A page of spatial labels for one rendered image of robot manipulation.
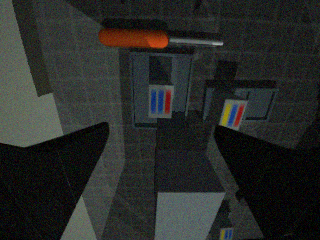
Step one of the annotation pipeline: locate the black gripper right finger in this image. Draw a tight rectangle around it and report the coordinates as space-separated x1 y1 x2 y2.
213 125 320 238

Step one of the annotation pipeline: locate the orange-handled screwdriver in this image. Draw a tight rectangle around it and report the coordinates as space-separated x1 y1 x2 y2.
98 28 223 48

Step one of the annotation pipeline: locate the large grey flat panel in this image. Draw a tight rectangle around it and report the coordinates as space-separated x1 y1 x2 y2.
0 0 97 240

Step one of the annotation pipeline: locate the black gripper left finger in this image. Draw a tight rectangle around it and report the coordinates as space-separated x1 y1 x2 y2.
0 122 109 240

